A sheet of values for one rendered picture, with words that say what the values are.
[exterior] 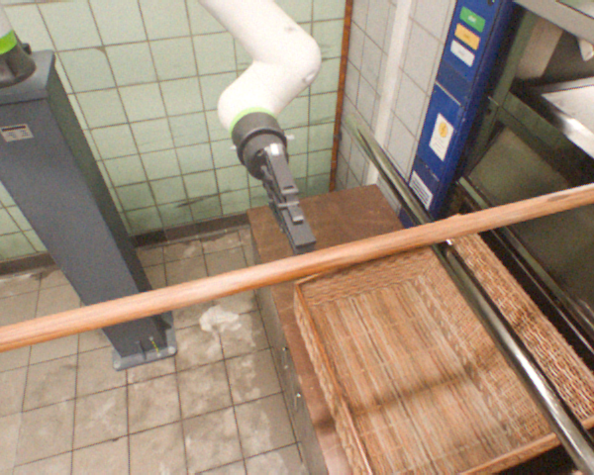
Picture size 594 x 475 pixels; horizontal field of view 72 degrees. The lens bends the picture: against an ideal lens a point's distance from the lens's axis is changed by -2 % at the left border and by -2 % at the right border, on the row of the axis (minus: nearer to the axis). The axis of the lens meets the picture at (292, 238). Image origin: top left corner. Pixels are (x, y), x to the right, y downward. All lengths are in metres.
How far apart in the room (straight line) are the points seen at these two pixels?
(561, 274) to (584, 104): 0.36
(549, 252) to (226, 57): 1.29
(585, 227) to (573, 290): 0.13
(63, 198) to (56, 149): 0.15
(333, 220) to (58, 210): 0.86
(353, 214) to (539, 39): 0.79
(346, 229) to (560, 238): 0.70
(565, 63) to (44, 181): 1.25
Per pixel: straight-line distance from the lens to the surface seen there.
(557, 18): 0.77
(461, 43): 1.14
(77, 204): 1.25
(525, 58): 1.04
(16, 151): 1.17
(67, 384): 1.98
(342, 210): 1.52
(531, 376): 0.57
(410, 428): 1.13
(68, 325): 0.56
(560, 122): 1.00
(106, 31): 1.68
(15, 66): 1.12
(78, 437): 1.87
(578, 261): 0.99
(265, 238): 1.41
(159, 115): 1.82
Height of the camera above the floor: 1.63
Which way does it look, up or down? 48 degrees down
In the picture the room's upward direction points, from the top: straight up
